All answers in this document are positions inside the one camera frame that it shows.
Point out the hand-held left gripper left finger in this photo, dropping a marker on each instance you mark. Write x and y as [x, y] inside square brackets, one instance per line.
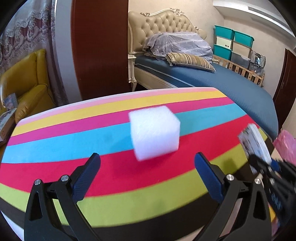
[85, 178]

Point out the children's book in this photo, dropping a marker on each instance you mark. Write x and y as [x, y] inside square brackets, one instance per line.
[10, 102]

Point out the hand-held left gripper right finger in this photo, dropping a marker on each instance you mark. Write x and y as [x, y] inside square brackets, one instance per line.
[208, 176]

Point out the houndstooth bag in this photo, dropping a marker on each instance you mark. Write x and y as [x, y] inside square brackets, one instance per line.
[257, 58]

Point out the striped colourful tablecloth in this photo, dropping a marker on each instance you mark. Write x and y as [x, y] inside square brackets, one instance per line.
[92, 139]

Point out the brown wooden wardrobe panel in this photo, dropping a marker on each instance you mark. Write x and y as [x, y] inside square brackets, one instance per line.
[101, 46]

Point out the grey patterned duvet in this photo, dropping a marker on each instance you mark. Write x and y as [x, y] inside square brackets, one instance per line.
[180, 44]

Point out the grey clear storage box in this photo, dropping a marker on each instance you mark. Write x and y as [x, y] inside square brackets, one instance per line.
[240, 60]

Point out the beige tufted headboard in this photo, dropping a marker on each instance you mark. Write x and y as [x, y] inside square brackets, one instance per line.
[161, 25]

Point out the white printed carton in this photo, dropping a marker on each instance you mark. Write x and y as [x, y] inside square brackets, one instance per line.
[254, 143]

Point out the bed with blue sheet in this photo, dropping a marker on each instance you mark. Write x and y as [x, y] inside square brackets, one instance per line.
[231, 88]

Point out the beige storage box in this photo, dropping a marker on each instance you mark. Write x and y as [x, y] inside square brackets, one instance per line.
[241, 48]
[223, 41]

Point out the white air vent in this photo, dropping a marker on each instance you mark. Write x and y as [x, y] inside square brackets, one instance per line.
[261, 11]

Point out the teal storage box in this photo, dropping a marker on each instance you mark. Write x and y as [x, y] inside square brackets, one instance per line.
[222, 51]
[244, 38]
[225, 32]

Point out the lace curtain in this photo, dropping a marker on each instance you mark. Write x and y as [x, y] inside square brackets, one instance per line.
[25, 34]

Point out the pink trash bin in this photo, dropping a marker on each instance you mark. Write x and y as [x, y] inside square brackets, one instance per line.
[286, 143]

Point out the yellow leather armchair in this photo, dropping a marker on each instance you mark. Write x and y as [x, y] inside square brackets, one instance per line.
[30, 88]

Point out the white foam cube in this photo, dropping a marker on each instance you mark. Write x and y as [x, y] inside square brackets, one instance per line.
[155, 132]

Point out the dark brown door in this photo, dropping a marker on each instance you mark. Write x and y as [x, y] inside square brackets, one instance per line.
[284, 81]

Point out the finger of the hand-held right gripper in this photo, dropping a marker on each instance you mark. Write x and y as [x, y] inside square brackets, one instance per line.
[260, 164]
[276, 165]

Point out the flat printed cardboard box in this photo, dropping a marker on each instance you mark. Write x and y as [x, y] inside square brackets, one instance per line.
[5, 122]

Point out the wooden crib rail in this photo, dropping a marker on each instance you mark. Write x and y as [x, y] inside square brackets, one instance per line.
[242, 70]

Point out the striped brown pillow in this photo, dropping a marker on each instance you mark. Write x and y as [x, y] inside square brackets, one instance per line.
[192, 60]

